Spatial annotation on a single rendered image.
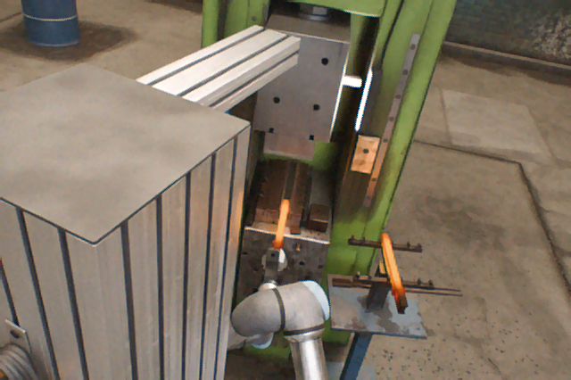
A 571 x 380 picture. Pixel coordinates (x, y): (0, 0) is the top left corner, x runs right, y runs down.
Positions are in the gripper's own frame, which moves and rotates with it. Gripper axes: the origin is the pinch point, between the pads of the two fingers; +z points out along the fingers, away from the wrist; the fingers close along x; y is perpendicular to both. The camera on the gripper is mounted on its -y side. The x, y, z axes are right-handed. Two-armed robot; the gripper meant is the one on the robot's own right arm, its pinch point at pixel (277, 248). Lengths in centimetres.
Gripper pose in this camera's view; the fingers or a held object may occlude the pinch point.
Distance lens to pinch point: 188.7
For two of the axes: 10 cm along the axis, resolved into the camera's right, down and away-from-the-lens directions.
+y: -1.3, 8.2, 5.5
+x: 9.9, 1.6, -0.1
